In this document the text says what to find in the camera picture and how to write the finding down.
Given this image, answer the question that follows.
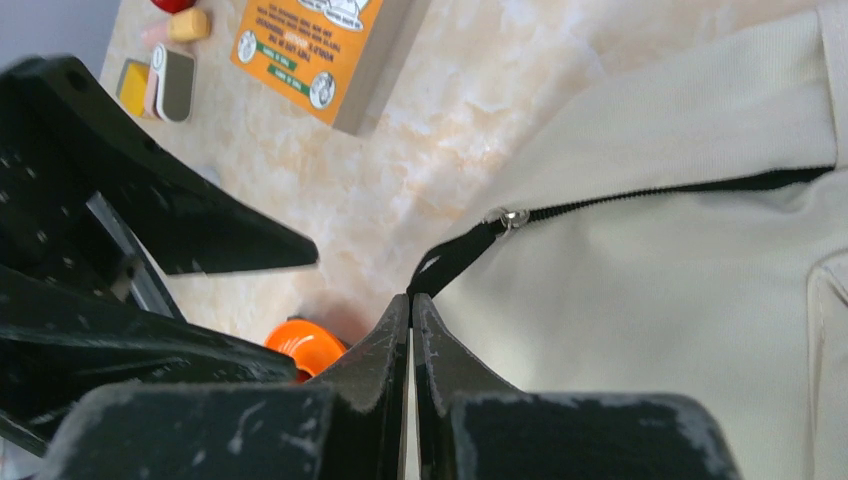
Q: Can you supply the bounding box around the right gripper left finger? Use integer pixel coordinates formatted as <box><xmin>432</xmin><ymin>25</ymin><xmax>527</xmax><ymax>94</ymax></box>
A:
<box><xmin>39</xmin><ymin>295</ymin><xmax>409</xmax><ymax>479</ymax></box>

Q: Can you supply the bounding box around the cream canvas student bag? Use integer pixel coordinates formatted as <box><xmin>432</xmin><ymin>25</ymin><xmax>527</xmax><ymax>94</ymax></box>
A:
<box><xmin>409</xmin><ymin>1</ymin><xmax>847</xmax><ymax>479</ymax></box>

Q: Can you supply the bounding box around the red black stamp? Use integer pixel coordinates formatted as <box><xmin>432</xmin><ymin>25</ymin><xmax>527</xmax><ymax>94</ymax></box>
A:
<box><xmin>151</xmin><ymin>0</ymin><xmax>196</xmax><ymax>14</ymax></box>

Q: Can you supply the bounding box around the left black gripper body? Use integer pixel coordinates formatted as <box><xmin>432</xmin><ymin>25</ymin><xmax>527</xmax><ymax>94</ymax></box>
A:
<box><xmin>0</xmin><ymin>145</ymin><xmax>187</xmax><ymax>458</ymax></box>

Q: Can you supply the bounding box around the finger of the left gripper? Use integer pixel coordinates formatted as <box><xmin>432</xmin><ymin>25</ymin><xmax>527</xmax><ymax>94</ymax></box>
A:
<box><xmin>1</xmin><ymin>268</ymin><xmax>296</xmax><ymax>405</ymax></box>
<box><xmin>1</xmin><ymin>56</ymin><xmax>319</xmax><ymax>275</ymax></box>

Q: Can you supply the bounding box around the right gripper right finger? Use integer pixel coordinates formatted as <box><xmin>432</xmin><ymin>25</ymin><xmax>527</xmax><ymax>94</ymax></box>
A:
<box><xmin>411</xmin><ymin>294</ymin><xmax>740</xmax><ymax>479</ymax></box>

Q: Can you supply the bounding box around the orange book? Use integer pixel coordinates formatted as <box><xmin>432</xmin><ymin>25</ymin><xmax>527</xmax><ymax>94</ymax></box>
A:
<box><xmin>230</xmin><ymin>0</ymin><xmax>430</xmax><ymax>136</ymax></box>

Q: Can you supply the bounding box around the pink white eraser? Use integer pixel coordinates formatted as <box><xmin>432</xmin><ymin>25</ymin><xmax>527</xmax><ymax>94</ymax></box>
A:
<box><xmin>144</xmin><ymin>43</ymin><xmax>196</xmax><ymax>123</ymax></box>

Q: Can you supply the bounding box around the tan cork stopper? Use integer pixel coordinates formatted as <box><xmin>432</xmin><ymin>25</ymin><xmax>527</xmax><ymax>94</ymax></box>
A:
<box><xmin>167</xmin><ymin>7</ymin><xmax>211</xmax><ymax>43</ymax></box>

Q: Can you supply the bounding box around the yellow eraser block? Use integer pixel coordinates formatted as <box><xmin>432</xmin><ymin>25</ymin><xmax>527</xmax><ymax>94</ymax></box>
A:
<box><xmin>116</xmin><ymin>59</ymin><xmax>150</xmax><ymax>117</ymax></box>

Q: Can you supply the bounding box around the orange ring toy on bricks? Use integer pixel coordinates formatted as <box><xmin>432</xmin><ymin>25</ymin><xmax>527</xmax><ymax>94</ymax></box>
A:
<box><xmin>264</xmin><ymin>318</ymin><xmax>348</xmax><ymax>384</ymax></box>

